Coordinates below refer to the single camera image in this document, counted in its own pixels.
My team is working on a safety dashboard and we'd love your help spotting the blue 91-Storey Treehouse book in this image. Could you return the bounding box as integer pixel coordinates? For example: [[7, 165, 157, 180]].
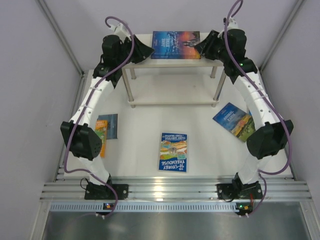
[[158, 132, 188, 173]]

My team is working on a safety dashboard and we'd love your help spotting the Jane Eyre book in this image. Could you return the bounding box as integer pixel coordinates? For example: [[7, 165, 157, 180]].
[[151, 31, 201, 60]]

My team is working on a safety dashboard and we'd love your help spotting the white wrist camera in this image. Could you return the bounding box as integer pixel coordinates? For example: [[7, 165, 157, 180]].
[[224, 17, 239, 32], [113, 23, 131, 41]]

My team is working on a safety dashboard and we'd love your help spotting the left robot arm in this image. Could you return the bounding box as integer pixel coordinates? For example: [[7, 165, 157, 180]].
[[60, 34, 154, 186]]

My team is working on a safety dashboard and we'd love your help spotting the orange Treehouse book left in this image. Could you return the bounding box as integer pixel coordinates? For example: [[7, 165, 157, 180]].
[[95, 120, 108, 158]]

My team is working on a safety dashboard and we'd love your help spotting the Animal Farm book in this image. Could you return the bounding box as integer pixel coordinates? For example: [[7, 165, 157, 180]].
[[213, 102, 256, 143]]

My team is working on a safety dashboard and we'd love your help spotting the perforated cable tray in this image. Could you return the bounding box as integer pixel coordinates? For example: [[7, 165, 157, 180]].
[[50, 202, 252, 213]]

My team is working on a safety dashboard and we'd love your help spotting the white two-tier shelf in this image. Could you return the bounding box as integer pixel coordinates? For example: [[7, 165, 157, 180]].
[[121, 31, 231, 109]]

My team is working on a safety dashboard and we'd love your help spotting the dark blue book left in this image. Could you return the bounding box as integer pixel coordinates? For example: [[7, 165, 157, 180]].
[[98, 113, 118, 140]]

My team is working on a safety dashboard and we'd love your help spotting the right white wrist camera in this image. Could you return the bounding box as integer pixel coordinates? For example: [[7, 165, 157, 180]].
[[224, 17, 239, 32]]

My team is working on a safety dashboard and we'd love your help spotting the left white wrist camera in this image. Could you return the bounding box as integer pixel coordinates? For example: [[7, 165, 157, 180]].
[[113, 23, 131, 41]]

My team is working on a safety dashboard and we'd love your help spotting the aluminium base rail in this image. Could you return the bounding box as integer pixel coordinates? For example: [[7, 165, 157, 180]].
[[40, 169, 312, 202]]

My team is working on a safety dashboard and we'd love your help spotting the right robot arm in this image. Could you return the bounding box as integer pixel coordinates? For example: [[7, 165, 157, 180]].
[[195, 29, 294, 185]]

